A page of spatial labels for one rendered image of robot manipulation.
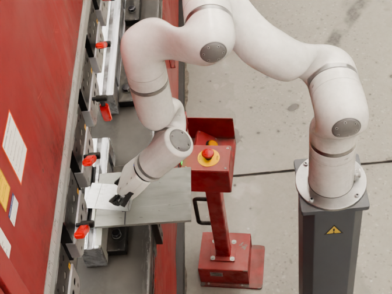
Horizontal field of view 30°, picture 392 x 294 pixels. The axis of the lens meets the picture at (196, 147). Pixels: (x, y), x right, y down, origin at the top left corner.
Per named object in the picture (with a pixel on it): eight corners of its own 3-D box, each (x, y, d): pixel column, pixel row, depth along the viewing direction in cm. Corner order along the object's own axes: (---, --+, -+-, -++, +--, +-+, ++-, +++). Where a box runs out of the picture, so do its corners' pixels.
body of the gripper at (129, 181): (140, 144, 191) (120, 163, 199) (132, 175, 184) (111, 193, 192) (164, 157, 193) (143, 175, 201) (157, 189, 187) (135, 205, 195)
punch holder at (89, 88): (95, 130, 196) (81, 88, 183) (65, 133, 197) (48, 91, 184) (100, 90, 205) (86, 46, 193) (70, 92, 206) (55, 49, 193)
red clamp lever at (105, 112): (113, 122, 200) (106, 98, 193) (98, 123, 201) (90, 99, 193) (114, 116, 201) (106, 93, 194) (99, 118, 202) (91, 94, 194)
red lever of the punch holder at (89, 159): (92, 159, 171) (100, 151, 181) (75, 160, 171) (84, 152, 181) (93, 166, 171) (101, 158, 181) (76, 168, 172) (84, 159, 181)
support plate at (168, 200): (191, 221, 196) (191, 220, 196) (95, 228, 198) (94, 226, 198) (191, 168, 208) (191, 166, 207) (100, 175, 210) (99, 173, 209)
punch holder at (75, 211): (83, 261, 171) (65, 222, 158) (47, 263, 171) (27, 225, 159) (88, 207, 180) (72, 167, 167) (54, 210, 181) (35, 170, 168)
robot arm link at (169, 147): (143, 140, 189) (135, 168, 183) (170, 116, 179) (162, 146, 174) (170, 154, 192) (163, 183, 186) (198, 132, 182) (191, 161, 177)
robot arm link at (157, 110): (139, 42, 170) (158, 126, 194) (123, 92, 161) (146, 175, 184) (177, 44, 169) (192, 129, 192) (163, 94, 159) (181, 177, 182)
